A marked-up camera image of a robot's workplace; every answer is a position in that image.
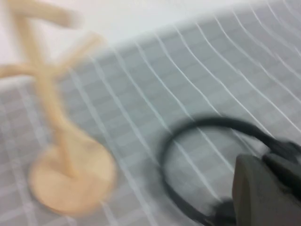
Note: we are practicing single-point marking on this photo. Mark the wooden headphone stand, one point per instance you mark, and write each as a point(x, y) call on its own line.
point(70, 183)

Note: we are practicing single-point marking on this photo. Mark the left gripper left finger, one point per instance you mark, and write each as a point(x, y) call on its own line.
point(256, 197)

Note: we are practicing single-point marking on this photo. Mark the grey white-checked tablecloth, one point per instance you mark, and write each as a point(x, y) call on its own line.
point(188, 77)

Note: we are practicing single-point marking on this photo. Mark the black over-ear headphones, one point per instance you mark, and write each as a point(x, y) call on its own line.
point(211, 121)

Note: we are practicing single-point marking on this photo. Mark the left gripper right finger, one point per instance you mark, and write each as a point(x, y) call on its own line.
point(287, 174)

